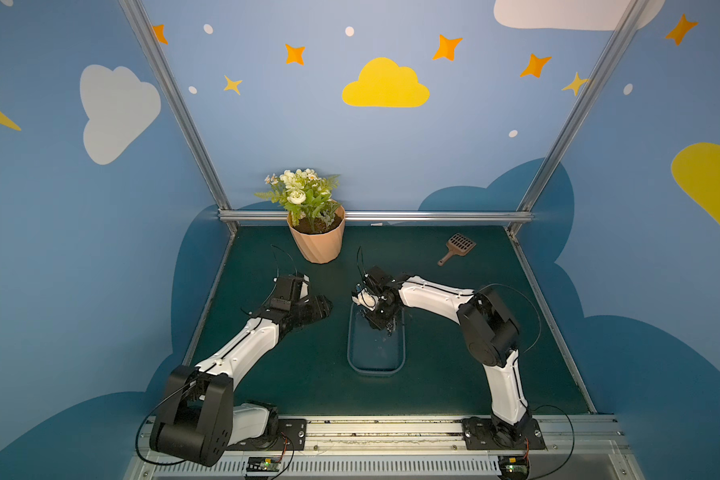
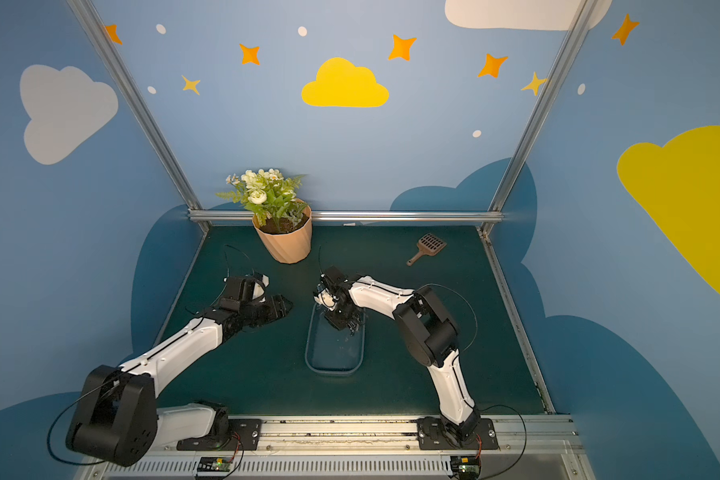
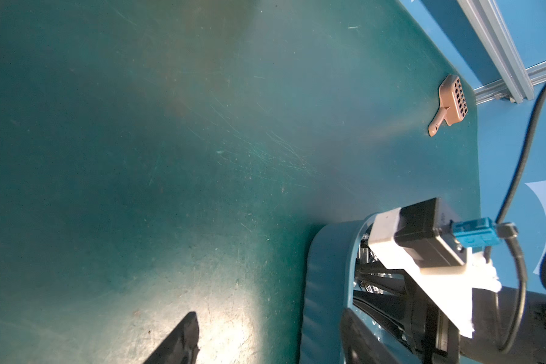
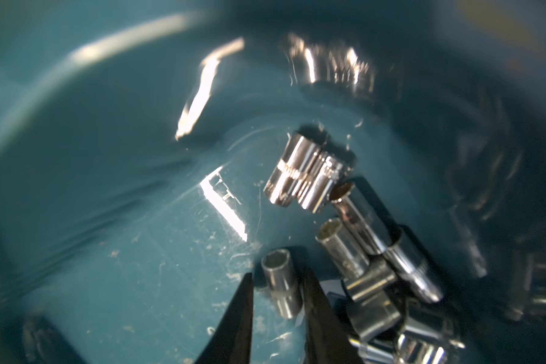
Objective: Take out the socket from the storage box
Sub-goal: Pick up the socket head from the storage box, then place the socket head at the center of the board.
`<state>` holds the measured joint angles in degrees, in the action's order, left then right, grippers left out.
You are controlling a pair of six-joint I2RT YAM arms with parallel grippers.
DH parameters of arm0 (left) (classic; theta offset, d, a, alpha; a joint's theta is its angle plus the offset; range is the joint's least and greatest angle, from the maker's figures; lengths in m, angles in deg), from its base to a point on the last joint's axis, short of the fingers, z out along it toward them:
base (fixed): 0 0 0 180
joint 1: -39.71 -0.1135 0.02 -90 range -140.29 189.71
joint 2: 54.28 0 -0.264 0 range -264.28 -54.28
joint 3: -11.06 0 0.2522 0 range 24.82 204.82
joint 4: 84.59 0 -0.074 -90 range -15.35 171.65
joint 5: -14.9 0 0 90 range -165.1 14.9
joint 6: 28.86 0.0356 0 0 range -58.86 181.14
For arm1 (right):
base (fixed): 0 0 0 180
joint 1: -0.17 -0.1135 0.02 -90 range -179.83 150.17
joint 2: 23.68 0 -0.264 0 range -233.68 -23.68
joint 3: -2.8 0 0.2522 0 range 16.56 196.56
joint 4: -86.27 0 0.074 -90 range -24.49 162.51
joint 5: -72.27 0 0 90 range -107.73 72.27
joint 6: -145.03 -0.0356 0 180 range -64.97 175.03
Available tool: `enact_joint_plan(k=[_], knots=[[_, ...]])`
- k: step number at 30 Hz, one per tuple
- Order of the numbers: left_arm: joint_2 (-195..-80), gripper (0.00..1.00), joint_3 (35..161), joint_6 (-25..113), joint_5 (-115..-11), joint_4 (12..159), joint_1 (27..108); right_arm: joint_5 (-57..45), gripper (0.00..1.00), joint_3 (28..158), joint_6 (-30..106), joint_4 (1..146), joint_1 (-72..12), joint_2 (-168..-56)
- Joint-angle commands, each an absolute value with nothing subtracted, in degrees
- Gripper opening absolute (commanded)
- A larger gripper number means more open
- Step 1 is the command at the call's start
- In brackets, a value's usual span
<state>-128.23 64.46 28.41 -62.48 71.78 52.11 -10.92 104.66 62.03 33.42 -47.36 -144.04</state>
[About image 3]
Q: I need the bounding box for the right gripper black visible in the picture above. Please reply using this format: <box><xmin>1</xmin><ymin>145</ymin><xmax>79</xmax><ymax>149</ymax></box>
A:
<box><xmin>353</xmin><ymin>236</ymin><xmax>464</xmax><ymax>363</ymax></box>

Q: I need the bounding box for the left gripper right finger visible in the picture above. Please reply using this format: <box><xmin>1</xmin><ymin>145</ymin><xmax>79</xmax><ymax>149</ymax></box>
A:
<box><xmin>340</xmin><ymin>308</ymin><xmax>399</xmax><ymax>364</ymax></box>

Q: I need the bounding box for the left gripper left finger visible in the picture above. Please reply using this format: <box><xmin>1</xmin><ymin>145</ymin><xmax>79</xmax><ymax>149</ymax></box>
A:
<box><xmin>143</xmin><ymin>311</ymin><xmax>200</xmax><ymax>364</ymax></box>

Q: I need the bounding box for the clear plastic storage box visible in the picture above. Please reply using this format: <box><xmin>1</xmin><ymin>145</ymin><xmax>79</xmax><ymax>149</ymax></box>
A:
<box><xmin>299</xmin><ymin>215</ymin><xmax>419</xmax><ymax>363</ymax></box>

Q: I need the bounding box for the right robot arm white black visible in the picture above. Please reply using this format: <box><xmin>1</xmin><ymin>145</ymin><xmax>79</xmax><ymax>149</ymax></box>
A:
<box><xmin>341</xmin><ymin>262</ymin><xmax>546</xmax><ymax>363</ymax></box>

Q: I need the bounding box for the green table mat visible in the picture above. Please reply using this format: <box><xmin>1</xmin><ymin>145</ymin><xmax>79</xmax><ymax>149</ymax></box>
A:
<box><xmin>0</xmin><ymin>1</ymin><xmax>480</xmax><ymax>363</ymax></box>

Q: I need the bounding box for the small brown slotted scoop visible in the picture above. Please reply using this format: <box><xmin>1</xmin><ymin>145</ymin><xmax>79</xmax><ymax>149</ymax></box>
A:
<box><xmin>428</xmin><ymin>74</ymin><xmax>469</xmax><ymax>137</ymax></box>

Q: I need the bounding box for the aluminium back crossbar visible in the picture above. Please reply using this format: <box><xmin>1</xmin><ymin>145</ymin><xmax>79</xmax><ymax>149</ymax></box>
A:
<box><xmin>474</xmin><ymin>61</ymin><xmax>546</xmax><ymax>105</ymax></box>

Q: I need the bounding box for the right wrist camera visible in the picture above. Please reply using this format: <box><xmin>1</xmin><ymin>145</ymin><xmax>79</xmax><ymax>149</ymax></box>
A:
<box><xmin>368</xmin><ymin>198</ymin><xmax>502</xmax><ymax>338</ymax></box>

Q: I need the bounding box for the black camera cable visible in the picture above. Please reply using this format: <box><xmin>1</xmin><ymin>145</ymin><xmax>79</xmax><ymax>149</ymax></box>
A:
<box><xmin>481</xmin><ymin>61</ymin><xmax>546</xmax><ymax>353</ymax></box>

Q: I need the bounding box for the right aluminium frame post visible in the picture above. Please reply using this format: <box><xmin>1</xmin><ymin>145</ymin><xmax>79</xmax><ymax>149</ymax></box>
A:
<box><xmin>458</xmin><ymin>0</ymin><xmax>535</xmax><ymax>100</ymax></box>

